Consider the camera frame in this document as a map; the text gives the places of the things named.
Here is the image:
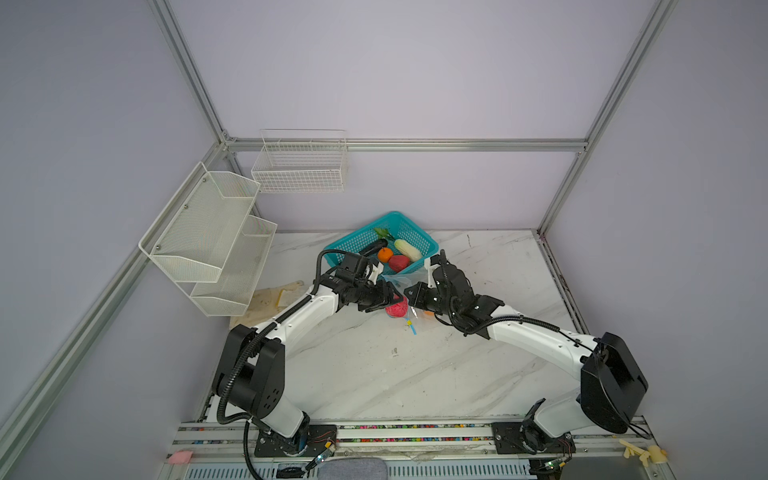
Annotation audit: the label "pink red dragon fruit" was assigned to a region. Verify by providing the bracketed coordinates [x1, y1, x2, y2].
[385, 298, 409, 318]

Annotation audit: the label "pink sponge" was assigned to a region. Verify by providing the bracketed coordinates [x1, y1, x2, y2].
[166, 450, 194, 465]

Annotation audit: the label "white mesh two-tier shelf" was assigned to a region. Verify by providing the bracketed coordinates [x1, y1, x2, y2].
[138, 163, 277, 317]

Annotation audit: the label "beige tape scraps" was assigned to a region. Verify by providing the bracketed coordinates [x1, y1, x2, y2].
[619, 439, 668, 468]

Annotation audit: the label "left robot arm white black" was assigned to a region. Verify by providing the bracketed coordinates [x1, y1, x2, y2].
[211, 249, 402, 442]

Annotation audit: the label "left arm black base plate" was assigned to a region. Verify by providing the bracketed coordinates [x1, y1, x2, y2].
[249, 424, 338, 458]

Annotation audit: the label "clear zip bag blue zipper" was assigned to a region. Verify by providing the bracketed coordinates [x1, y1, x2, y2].
[384, 268, 434, 336]

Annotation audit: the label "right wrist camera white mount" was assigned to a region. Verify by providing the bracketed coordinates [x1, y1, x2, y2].
[424, 258, 439, 289]

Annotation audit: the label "grey cloth pad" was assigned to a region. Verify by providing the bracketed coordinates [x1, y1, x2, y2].
[317, 458, 389, 480]

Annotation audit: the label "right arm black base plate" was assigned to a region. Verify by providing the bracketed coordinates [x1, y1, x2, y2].
[491, 422, 575, 456]

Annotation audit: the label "white wire wall basket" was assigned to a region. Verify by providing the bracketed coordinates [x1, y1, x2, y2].
[251, 129, 348, 194]

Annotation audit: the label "teal plastic basket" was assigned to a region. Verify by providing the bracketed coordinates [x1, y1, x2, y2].
[326, 211, 439, 277]

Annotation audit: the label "aluminium rail base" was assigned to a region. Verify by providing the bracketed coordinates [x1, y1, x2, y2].
[158, 417, 675, 479]

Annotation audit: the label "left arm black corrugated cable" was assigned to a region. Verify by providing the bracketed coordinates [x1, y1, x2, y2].
[215, 248, 355, 480]

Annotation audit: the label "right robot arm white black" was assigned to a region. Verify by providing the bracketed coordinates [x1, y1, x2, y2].
[404, 253, 648, 452]

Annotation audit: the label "green leafy vegetable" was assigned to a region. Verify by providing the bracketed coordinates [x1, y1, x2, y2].
[373, 227, 397, 243]

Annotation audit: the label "red bell pepper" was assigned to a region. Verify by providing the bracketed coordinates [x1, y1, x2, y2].
[387, 255, 412, 273]

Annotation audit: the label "orange tangerine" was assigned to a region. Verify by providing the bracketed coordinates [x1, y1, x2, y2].
[377, 247, 394, 263]

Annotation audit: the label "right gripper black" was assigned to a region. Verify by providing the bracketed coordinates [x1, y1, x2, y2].
[400, 282, 456, 318]

